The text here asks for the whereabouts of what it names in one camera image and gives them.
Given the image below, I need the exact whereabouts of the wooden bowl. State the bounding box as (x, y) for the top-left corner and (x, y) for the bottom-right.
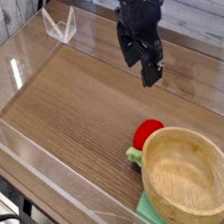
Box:
(141, 126), (224, 224)

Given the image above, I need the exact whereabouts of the clear acrylic corner bracket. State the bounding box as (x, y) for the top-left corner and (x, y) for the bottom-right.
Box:
(41, 7), (77, 45)

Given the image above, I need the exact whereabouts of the green foam block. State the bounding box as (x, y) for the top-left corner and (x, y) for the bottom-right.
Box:
(136, 192), (168, 224)

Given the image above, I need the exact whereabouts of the clear acrylic front wall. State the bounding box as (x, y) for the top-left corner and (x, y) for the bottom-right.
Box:
(0, 119), (150, 224)

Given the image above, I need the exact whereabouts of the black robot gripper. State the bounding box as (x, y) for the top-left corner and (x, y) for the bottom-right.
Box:
(115, 0), (164, 87)

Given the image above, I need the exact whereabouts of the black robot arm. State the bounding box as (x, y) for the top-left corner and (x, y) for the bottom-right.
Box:
(115, 0), (164, 87)

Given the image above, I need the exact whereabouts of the red plush strawberry toy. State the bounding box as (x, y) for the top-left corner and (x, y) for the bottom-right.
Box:
(125, 119), (164, 167)

